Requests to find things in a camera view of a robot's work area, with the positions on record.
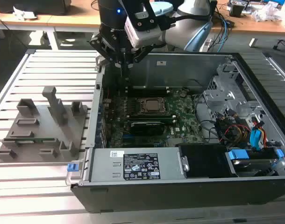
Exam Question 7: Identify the grey case corner bracket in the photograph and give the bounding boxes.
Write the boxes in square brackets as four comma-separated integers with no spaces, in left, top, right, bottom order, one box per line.
[95,53,108,71]

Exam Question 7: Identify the green RAM stick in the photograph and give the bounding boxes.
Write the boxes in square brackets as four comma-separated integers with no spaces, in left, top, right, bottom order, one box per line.
[3,138,57,144]

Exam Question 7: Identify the red and yellow wires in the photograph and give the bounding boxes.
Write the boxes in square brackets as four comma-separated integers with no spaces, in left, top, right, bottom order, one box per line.
[226,124,251,143]

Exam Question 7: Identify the grey power supply box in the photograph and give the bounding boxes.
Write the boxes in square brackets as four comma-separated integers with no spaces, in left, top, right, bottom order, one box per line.
[83,147,188,185]

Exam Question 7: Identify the crumpled clear plastic bag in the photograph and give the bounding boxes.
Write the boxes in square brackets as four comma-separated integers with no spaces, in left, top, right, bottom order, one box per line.
[251,1,285,22]

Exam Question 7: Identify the black label sticker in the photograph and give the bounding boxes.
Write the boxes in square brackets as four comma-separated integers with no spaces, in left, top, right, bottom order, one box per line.
[123,153,161,181]

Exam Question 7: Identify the metal CPU socket cover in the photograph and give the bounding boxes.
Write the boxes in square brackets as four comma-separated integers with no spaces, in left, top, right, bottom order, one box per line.
[137,97,170,115]

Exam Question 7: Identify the metal drive cage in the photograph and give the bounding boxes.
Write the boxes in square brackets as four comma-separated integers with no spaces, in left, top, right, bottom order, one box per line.
[202,62,274,146]

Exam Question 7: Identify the black graphics card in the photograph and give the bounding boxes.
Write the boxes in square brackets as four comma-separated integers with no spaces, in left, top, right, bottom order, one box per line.
[128,120,165,135]

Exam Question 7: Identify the wooden desk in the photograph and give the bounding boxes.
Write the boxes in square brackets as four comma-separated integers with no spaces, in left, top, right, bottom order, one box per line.
[0,0,285,51]

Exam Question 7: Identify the grey parts rack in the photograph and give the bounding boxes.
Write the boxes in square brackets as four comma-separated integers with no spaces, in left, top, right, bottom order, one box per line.
[0,86,91,164]

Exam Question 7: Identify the crumpled white paper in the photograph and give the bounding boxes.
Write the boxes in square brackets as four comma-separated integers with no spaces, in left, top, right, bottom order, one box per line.
[12,6,38,21]

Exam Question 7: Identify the blue flat wire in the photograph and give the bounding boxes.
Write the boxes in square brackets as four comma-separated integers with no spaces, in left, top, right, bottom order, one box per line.
[249,129,267,150]

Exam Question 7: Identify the black drive bay cover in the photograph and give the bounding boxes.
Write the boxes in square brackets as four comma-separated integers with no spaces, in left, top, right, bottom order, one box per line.
[177,143,238,179]

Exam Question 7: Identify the grey case handle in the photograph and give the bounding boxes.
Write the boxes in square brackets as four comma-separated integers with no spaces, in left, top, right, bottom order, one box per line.
[64,160,87,187]

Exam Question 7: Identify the silver CPU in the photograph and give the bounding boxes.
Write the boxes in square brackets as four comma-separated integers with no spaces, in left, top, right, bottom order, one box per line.
[146,99,166,112]

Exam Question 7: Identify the blue room cable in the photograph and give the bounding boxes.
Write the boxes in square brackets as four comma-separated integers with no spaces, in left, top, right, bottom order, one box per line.
[217,13,230,51]

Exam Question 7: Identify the green motherboard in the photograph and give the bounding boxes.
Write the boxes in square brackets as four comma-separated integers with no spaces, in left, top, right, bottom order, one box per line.
[102,87,218,149]

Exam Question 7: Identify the black RAM slot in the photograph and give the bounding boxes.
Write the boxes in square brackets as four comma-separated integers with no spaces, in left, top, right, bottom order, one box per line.
[125,90,171,95]
[126,113,177,119]
[125,85,170,91]
[126,117,178,125]

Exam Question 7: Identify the black device on desk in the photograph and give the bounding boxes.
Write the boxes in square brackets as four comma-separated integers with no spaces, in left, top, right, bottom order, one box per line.
[0,0,71,16]

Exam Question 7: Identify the small black box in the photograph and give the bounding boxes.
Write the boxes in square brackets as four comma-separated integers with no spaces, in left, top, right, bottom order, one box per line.
[228,4,245,17]

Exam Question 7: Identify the black wire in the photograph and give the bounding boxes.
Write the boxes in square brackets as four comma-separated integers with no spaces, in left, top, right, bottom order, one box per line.
[192,92,219,142]

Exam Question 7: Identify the black open PC case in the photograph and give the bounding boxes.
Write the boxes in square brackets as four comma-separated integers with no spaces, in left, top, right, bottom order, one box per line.
[70,51,285,214]

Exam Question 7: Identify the silver hard disk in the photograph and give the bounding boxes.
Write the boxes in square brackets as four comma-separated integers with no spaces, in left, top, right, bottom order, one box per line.
[233,158,278,177]

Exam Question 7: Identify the blue disk carrier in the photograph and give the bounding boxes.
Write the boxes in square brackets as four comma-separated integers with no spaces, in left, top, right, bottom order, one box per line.
[227,149,285,163]

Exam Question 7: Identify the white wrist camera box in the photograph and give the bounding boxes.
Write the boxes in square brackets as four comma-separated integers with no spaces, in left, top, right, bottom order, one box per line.
[124,16,163,49]

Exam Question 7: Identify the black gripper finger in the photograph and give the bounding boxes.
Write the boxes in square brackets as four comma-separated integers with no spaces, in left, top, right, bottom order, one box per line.
[127,43,155,70]
[89,30,127,69]

